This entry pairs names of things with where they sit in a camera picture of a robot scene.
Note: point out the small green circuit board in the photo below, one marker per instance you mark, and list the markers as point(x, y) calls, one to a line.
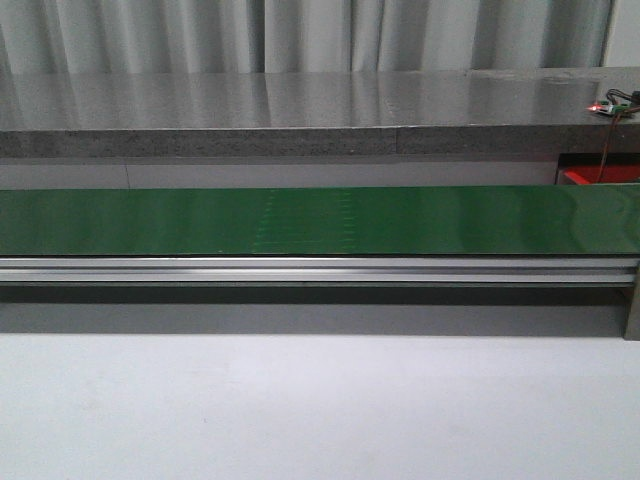
point(617, 103)

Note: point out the grey curtain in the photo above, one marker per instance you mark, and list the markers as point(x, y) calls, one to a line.
point(73, 37)

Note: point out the aluminium conveyor frame rail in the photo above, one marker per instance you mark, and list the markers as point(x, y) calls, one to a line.
point(579, 270)

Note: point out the grey stone counter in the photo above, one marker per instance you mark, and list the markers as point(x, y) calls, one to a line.
point(532, 111)

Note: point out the green conveyor belt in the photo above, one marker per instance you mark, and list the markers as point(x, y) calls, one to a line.
point(360, 221)

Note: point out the red plastic bin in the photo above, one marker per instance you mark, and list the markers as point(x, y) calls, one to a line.
point(587, 175)

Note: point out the grey conveyor support leg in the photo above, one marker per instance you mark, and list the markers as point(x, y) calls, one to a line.
point(632, 295)

